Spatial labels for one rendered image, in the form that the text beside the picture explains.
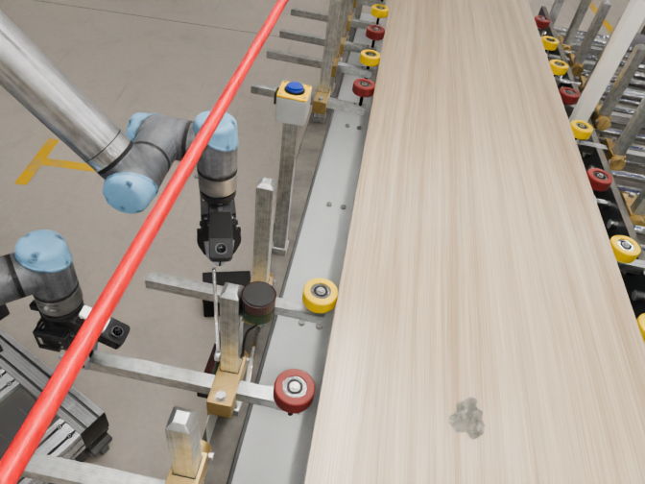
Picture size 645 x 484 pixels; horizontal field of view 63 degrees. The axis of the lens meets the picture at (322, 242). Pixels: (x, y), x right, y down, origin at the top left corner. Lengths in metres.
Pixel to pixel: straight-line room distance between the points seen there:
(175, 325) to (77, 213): 0.83
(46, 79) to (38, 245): 0.26
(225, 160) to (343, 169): 1.10
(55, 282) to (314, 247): 0.93
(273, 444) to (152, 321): 1.11
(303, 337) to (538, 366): 0.60
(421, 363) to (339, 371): 0.18
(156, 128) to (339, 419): 0.62
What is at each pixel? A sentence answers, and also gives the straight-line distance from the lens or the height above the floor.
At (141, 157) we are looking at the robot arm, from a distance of 0.90.
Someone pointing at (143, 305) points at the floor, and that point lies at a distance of 2.35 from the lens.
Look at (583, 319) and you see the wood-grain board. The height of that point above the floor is 0.90.
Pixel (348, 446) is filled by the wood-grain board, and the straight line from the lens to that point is 1.03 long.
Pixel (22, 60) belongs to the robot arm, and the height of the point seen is 1.44.
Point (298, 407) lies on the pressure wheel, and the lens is 1.05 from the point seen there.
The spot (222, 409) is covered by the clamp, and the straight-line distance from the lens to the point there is 1.10.
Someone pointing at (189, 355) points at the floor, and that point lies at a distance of 2.18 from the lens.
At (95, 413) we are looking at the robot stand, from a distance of 1.86.
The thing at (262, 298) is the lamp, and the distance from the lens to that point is 0.91.
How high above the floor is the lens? 1.83
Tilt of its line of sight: 45 degrees down
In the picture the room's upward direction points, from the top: 10 degrees clockwise
